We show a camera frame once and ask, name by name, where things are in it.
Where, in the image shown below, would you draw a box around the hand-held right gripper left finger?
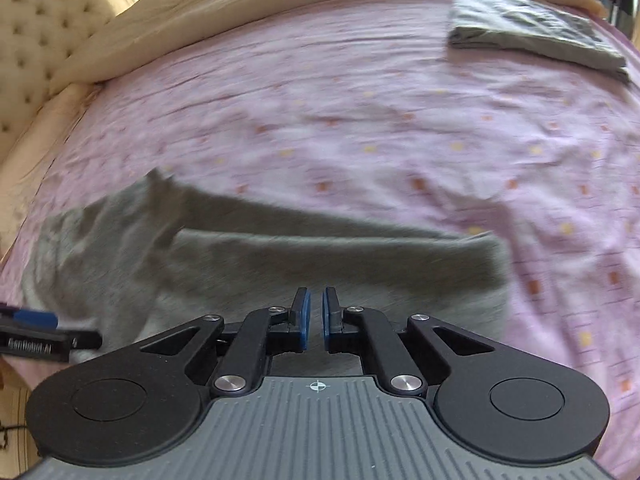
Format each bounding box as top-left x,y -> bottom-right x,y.
135,287 -> 312,396

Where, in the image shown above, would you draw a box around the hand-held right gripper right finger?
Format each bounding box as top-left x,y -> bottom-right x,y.
322,287 -> 502,394

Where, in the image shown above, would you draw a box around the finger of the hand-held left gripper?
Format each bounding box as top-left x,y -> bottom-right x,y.
0,304 -> 104,351

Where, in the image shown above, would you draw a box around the grey speckled pants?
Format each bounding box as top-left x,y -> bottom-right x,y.
22,167 -> 512,376

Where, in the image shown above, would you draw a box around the folded grey pants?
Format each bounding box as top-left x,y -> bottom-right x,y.
446,0 -> 631,84

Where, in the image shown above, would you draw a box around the cream pillow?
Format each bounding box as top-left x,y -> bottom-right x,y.
0,82 -> 103,251

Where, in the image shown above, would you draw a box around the pink patterned bed sheet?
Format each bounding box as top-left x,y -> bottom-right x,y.
0,0 -> 640,480

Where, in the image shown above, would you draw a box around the cream tufted headboard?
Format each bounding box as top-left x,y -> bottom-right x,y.
0,0 -> 147,163

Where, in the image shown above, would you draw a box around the cream duvet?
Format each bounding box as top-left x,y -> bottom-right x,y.
50,0 -> 609,97

